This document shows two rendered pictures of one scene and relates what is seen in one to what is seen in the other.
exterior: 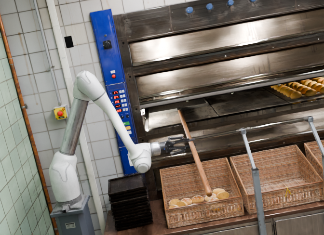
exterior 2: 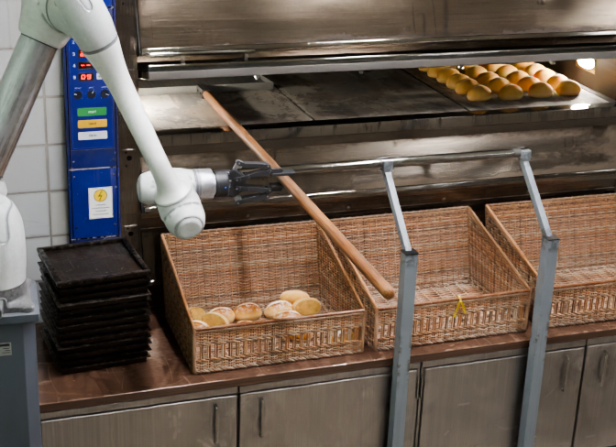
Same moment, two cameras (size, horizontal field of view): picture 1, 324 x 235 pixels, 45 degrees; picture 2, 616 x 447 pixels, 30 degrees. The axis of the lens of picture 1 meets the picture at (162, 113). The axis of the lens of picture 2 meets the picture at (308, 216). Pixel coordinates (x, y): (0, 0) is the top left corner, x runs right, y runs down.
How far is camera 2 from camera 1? 0.97 m
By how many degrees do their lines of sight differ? 20
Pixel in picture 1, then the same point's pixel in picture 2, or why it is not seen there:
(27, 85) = not seen: outside the picture
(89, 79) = not seen: outside the picture
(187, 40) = not seen: outside the picture
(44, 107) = not seen: outside the picture
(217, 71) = (332, 16)
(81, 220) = (28, 339)
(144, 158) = (194, 205)
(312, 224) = (496, 378)
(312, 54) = (536, 7)
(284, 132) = (450, 175)
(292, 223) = (457, 375)
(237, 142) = (347, 188)
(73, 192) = (17, 270)
